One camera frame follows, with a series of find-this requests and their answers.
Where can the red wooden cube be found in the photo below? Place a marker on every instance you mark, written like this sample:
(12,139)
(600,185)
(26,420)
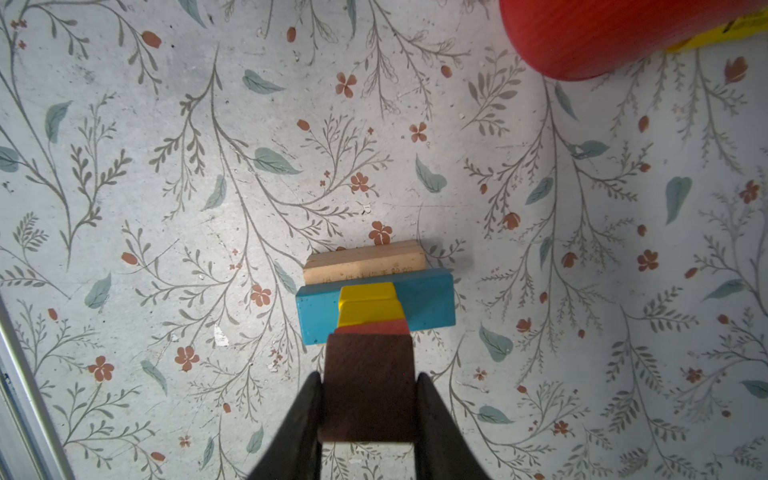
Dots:
(389,327)

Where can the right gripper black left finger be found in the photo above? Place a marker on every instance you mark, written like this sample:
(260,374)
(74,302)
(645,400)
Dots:
(295,452)

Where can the yellow letter E cube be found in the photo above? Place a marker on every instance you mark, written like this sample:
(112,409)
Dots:
(368,303)

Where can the teal wooden plank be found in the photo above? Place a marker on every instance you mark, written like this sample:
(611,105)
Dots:
(427,298)

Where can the dark purple wooden cube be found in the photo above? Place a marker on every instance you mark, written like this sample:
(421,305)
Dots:
(369,389)

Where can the red pencil cup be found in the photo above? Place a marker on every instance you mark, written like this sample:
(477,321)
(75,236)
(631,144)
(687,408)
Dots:
(580,40)

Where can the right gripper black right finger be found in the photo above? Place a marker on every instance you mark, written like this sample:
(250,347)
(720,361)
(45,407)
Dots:
(441,452)

